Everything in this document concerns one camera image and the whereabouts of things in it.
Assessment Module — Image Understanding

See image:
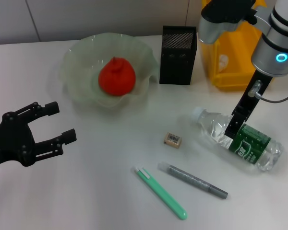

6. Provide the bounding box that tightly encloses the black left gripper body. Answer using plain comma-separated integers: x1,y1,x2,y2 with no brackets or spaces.
0,111,38,168

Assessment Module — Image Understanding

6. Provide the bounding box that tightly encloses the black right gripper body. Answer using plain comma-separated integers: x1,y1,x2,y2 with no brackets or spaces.
231,69,274,122

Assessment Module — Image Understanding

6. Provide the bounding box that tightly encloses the clear water bottle green label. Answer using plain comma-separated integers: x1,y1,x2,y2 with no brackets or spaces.
192,107,284,172

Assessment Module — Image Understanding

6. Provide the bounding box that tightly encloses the white paper ball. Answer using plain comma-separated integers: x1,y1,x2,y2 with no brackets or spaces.
218,54,230,72

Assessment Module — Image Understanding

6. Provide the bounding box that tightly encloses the orange fruit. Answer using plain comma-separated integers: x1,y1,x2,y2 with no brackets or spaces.
97,57,136,96

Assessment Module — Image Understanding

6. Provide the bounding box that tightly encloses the green glass fruit plate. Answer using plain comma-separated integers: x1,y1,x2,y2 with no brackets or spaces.
59,33,159,111

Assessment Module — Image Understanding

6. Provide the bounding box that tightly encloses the beige eraser with barcode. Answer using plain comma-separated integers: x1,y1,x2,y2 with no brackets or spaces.
162,132,183,150

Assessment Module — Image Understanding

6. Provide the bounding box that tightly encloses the black mesh pen holder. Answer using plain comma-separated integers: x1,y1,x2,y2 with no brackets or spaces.
159,25,197,86

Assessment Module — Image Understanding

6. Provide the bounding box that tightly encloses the mint green pen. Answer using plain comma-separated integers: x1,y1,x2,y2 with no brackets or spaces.
134,165,188,220

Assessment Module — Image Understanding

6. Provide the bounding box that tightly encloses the yellow plastic bin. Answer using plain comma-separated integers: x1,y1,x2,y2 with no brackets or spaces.
198,0,276,91

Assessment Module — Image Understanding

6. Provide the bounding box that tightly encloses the grey glitter marker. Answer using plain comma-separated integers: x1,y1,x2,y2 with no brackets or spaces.
157,161,229,199

